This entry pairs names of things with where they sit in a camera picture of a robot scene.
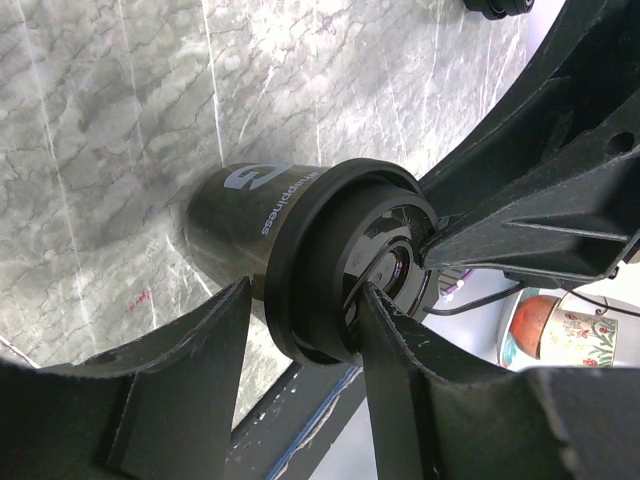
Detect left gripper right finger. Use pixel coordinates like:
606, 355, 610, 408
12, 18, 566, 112
359, 284, 639, 479

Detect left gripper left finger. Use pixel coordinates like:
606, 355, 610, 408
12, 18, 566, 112
1, 278, 250, 479

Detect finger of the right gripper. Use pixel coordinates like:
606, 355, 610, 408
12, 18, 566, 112
423, 149, 639, 284
420, 1, 639, 217

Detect dark takeout cup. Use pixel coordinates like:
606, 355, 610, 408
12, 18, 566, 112
184, 163, 326, 301

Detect black cup lid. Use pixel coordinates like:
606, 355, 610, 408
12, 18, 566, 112
463, 0, 535, 21
264, 158, 438, 365

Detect floral ceramic jar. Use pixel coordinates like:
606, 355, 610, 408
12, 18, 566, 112
498, 293, 618, 369

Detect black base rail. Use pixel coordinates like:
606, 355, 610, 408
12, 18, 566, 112
224, 363, 365, 479

